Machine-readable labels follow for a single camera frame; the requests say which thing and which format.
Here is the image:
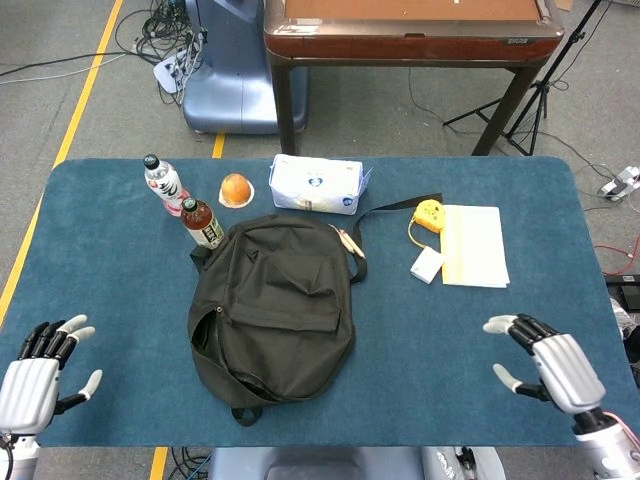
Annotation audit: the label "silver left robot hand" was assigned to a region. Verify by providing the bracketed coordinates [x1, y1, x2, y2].
[0, 313, 104, 435]

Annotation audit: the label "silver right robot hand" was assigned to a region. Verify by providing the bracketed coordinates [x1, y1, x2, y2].
[482, 313, 609, 416]

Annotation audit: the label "black fabric backpack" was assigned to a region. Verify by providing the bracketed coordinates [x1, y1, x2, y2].
[188, 192, 445, 428]

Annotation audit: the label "black flat device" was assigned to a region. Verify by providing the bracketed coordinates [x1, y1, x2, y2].
[603, 272, 640, 311]

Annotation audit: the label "blue table mat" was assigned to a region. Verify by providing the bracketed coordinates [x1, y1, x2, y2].
[0, 157, 629, 449]

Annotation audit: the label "yellow white booklet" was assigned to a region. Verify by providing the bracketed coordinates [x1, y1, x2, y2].
[439, 204, 511, 290]

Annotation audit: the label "small white box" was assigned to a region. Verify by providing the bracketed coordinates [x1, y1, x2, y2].
[409, 248, 446, 286]

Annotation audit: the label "yellow tape measure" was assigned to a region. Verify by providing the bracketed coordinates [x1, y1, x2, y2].
[413, 198, 446, 232]

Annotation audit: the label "brown tea bottle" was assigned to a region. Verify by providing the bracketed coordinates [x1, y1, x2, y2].
[179, 197, 226, 251]

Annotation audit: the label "tan zipper pull tags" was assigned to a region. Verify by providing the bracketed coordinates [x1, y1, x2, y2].
[327, 223, 368, 260]

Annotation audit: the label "clear bottle pink white label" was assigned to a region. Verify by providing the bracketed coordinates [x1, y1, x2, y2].
[143, 153, 192, 219]

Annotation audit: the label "black tripod stand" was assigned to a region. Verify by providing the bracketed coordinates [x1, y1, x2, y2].
[442, 0, 606, 157]

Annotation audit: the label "grey robot torso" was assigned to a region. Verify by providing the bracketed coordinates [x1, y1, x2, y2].
[207, 446, 506, 480]

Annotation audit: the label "white tissue pack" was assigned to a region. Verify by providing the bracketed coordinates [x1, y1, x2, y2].
[268, 153, 375, 216]

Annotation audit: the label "white power strip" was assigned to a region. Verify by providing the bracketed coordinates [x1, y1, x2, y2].
[152, 54, 201, 96]

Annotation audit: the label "brown mahjong table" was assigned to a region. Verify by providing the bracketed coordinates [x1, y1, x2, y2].
[263, 0, 566, 156]

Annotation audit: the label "blue grey machine base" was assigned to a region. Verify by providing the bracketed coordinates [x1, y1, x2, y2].
[182, 0, 309, 135]

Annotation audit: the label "red cable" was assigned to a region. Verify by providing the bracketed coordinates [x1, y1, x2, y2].
[594, 243, 640, 276]

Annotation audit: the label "black cable bundle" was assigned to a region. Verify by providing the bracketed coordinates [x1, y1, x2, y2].
[114, 0, 206, 106]

